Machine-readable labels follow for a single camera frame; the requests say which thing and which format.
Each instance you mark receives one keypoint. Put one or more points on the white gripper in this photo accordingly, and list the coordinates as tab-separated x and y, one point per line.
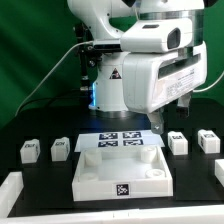
151	81

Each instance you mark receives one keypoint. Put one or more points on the white square table top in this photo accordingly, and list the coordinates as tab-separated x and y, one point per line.
122	173

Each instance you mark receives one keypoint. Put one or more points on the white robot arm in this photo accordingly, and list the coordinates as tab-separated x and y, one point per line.
148	53

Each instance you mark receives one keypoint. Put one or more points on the white sheet with markers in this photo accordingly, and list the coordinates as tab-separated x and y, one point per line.
114	139

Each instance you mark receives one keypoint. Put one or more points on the white L-shaped obstacle fence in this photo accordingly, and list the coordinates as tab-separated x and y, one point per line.
198	199

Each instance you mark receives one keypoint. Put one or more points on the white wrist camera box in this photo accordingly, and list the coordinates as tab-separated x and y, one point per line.
158	36

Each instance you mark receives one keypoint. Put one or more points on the grey camera on mount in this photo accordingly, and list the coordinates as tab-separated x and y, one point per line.
105	46

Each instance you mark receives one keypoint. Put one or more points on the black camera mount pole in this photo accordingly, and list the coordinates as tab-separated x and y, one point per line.
84	39

